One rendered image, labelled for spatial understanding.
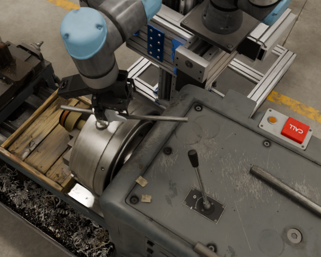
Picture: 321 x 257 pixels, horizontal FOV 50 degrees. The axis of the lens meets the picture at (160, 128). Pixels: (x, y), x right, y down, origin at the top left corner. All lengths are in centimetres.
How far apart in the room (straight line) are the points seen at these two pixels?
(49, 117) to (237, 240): 89
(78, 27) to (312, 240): 67
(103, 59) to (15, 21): 265
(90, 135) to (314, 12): 284
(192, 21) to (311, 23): 216
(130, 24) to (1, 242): 180
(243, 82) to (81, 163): 166
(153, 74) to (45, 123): 115
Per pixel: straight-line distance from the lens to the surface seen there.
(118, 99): 75
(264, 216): 87
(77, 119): 112
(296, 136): 98
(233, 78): 245
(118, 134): 94
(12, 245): 223
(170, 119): 83
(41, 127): 142
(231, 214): 85
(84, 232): 151
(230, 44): 128
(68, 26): 59
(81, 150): 98
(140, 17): 64
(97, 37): 58
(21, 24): 320
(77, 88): 76
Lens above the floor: 204
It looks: 59 degrees down
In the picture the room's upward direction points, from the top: 4 degrees clockwise
